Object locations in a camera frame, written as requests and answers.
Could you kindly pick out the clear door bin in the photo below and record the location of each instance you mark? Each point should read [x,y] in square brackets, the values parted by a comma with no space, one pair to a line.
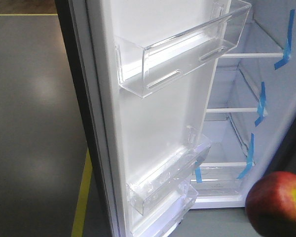
[155,184]
[165,216]
[160,41]

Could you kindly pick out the lower clear door bin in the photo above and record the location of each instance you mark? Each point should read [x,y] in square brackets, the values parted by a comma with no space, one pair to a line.
[165,216]

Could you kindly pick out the blue tape strip lower right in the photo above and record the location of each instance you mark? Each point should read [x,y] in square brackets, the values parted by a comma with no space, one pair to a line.
[249,159]

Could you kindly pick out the yellow floor tape line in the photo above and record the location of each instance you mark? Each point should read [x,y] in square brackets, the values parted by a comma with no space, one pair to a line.
[82,200]

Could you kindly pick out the white fridge door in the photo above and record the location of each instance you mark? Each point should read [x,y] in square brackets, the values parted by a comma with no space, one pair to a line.
[126,134]

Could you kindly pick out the red yellow apple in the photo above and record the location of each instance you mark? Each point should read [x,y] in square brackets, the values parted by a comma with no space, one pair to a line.
[271,205]

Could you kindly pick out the middle clear door bin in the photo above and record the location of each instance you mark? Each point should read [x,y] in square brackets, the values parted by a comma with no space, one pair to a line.
[155,184]

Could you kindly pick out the upper clear door bin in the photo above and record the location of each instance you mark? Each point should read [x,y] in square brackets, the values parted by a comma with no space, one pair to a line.
[160,41]

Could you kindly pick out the blue tape strip middle right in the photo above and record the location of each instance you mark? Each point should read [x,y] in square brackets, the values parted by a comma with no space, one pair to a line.
[261,105]

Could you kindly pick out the blue tape strip lower left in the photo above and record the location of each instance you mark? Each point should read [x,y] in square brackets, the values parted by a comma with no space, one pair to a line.
[198,175]

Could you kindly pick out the blue tape strip upper right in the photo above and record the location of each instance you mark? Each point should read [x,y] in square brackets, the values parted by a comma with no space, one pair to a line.
[288,47]

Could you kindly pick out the blue tape strip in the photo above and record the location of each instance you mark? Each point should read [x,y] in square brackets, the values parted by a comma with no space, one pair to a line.
[288,47]
[198,175]
[249,159]
[261,105]

